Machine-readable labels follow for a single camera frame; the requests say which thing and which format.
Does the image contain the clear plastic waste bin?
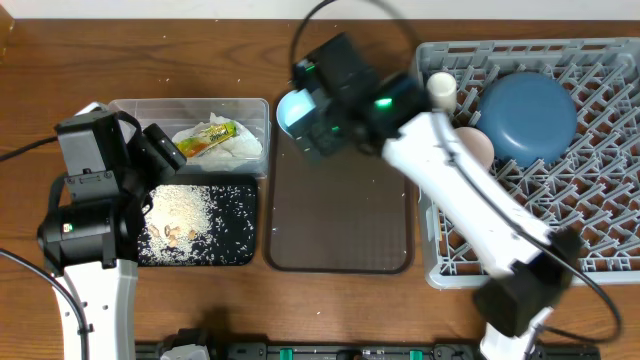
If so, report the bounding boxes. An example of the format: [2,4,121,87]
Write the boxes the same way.
[108,98,271,177]

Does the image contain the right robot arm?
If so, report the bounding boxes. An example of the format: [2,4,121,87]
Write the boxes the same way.
[289,33,581,359]

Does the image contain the grey dishwasher rack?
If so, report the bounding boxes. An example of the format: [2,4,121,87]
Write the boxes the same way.
[412,38,639,285]

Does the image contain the yellow green snack wrapper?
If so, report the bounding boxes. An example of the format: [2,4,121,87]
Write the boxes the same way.
[175,121,238,158]

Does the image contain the dark brown serving tray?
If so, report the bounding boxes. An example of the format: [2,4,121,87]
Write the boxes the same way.
[264,110,414,275]

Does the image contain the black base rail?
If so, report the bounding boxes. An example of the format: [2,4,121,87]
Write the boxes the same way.
[134,327,603,360]

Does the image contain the dark blue plate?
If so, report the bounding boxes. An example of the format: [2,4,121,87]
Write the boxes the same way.
[476,72,577,167]

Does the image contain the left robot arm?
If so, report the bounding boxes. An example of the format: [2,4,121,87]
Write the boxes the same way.
[37,102,186,359]

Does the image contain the cream white cup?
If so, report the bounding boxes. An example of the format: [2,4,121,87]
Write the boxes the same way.
[426,72,457,114]

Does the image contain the white napkin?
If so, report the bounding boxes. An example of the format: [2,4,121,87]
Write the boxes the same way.
[172,113,263,161]

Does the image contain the white rice leftovers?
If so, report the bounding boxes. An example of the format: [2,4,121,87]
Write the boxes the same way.
[137,183,257,266]

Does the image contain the black waste tray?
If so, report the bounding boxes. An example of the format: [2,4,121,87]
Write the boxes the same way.
[130,172,259,267]

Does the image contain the light blue bowl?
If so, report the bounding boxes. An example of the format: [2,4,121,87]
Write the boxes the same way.
[276,89,315,136]

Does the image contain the pink bowl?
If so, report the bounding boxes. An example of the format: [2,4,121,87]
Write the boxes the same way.
[454,127,495,170]

